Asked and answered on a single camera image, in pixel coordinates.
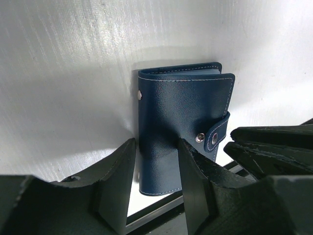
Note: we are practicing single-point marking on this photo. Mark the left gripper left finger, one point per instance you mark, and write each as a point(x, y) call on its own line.
point(93, 201)

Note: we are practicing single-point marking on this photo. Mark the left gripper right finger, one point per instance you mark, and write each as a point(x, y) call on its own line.
point(220, 202)

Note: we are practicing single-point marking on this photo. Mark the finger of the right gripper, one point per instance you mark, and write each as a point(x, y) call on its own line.
point(300, 136)
point(262, 160)

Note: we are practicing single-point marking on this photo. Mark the blue leather card holder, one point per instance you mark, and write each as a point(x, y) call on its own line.
point(179, 102)

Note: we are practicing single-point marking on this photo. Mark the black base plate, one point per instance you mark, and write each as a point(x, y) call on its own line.
point(156, 214)

